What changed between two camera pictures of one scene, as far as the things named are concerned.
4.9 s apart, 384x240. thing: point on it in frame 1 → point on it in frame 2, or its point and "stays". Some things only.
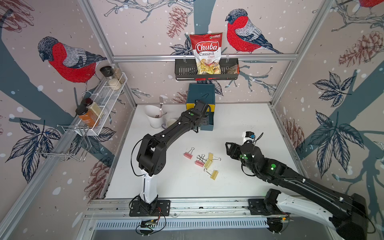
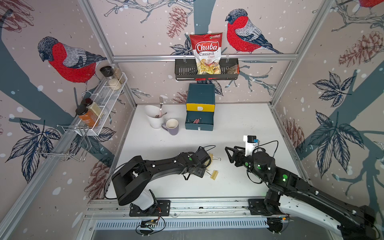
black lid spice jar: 108,72 stays
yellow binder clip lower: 214,175 stays
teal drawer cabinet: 206,92 stays
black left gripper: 205,115 → 202,172
